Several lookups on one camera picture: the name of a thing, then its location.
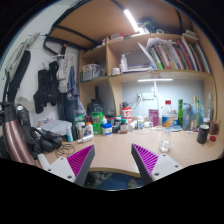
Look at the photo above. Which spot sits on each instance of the clear red-capped drink bottle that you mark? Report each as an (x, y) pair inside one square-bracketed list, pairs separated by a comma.
[(167, 120)]

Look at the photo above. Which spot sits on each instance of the pink hair dryer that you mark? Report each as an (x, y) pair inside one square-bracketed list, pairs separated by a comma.
[(13, 136)]

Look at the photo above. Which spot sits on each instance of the black hair styling tool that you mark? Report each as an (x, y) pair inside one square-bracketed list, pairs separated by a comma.
[(46, 141)]

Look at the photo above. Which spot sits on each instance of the white-lidded brown jar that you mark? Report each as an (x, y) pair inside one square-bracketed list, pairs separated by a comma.
[(206, 122)]

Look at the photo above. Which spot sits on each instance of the white lying tube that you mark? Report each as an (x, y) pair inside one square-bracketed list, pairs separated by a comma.
[(86, 138)]

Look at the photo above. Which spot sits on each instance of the blue hanging garment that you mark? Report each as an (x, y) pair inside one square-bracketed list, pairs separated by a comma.
[(71, 93)]

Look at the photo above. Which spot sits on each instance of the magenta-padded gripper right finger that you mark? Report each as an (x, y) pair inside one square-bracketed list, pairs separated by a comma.
[(165, 165)]

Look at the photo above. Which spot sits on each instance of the dark bottle with green cap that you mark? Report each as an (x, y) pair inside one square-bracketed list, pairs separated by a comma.
[(124, 127)]

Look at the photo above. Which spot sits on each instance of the white hanging socks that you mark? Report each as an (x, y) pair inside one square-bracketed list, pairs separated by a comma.
[(62, 76)]

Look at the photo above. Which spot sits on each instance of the white jar with blue lid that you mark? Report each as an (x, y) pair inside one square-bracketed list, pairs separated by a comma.
[(107, 129)]

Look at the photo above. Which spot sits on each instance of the black mug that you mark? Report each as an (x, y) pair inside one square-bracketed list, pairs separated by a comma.
[(202, 134)]

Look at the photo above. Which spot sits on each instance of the ceiling light tube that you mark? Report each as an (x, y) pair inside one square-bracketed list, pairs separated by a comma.
[(131, 20)]

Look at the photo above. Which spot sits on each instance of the black hanging garment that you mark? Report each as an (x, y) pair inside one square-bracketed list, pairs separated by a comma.
[(45, 86)]

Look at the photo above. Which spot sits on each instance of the grey shaker bottle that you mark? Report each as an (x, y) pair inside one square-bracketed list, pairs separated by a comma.
[(187, 117)]

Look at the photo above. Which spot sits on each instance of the green container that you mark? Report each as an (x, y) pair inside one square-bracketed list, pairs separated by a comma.
[(97, 121)]

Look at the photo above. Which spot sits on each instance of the blue and white box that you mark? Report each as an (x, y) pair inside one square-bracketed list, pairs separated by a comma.
[(175, 118)]

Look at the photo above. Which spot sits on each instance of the green-capped glass bottle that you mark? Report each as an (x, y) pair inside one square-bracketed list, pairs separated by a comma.
[(199, 111)]

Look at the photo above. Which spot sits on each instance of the tall clear glass bottle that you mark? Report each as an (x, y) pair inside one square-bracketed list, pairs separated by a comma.
[(210, 108)]

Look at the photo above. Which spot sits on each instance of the black box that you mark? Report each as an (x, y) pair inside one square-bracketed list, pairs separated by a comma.
[(95, 106)]

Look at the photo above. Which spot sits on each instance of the yellow-capped glass bottle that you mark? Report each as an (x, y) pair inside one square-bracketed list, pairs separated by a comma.
[(195, 111)]

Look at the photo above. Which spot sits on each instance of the shelf light bar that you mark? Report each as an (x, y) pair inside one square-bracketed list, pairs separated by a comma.
[(155, 80)]

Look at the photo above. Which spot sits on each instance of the pink box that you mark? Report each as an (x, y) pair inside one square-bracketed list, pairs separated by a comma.
[(153, 117)]

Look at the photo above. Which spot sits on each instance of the wooden shelf unit with books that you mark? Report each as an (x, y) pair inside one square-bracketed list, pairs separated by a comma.
[(115, 83)]

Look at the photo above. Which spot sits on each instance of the red and white canister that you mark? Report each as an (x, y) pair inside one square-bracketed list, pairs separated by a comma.
[(126, 114)]

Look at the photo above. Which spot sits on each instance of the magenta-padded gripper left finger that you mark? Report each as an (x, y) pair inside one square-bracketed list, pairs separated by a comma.
[(58, 166)]

